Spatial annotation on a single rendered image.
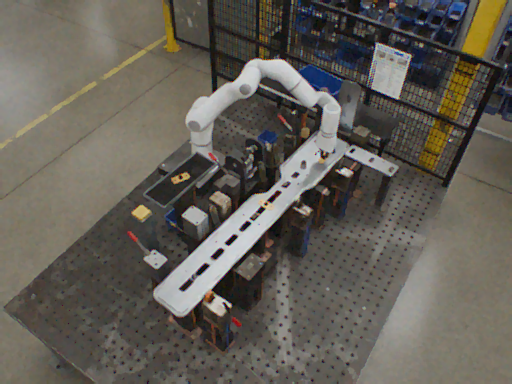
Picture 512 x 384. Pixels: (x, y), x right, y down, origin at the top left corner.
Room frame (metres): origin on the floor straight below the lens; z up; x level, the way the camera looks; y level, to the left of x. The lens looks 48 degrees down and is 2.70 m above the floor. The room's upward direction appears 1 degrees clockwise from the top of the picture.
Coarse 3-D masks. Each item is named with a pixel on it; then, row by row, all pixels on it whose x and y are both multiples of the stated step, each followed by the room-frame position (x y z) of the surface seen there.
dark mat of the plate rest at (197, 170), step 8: (192, 160) 1.61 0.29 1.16; (200, 160) 1.61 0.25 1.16; (208, 160) 1.61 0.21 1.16; (176, 168) 1.55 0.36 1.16; (184, 168) 1.55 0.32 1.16; (192, 168) 1.55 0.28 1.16; (200, 168) 1.55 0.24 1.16; (208, 168) 1.55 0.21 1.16; (168, 176) 1.49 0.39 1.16; (192, 176) 1.50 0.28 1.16; (160, 184) 1.44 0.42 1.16; (168, 184) 1.44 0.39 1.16; (176, 184) 1.44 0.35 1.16; (184, 184) 1.44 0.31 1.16; (152, 192) 1.39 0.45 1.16; (160, 192) 1.39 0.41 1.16; (168, 192) 1.39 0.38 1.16; (176, 192) 1.39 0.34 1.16; (160, 200) 1.34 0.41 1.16; (168, 200) 1.34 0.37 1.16
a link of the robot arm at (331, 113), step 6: (324, 108) 1.81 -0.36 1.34; (330, 108) 1.80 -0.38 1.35; (336, 108) 1.80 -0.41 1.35; (324, 114) 1.79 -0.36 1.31; (330, 114) 1.77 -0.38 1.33; (336, 114) 1.77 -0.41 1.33; (324, 120) 1.79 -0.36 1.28; (330, 120) 1.77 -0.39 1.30; (336, 120) 1.78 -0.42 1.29; (324, 126) 1.78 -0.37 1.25; (330, 126) 1.77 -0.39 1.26; (336, 126) 1.78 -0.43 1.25; (330, 132) 1.77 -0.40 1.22
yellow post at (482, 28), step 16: (496, 0) 2.01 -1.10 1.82; (480, 16) 2.03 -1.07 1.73; (496, 16) 2.00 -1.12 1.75; (480, 32) 2.02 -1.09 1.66; (464, 48) 2.04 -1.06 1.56; (480, 48) 2.00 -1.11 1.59; (464, 64) 2.03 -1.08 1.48; (464, 80) 2.01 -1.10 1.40; (448, 96) 2.04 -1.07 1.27; (464, 96) 2.01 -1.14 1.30; (448, 112) 2.02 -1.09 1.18; (432, 128) 2.05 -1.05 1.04; (432, 160) 2.00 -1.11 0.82
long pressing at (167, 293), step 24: (312, 144) 1.92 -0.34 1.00; (336, 144) 1.93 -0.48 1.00; (288, 168) 1.73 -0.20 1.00; (312, 168) 1.73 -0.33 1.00; (288, 192) 1.55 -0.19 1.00; (240, 216) 1.39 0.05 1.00; (264, 216) 1.39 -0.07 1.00; (216, 240) 1.24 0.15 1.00; (240, 240) 1.25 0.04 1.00; (192, 264) 1.11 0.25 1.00; (216, 264) 1.11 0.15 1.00; (168, 288) 0.98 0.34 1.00; (192, 288) 0.99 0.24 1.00
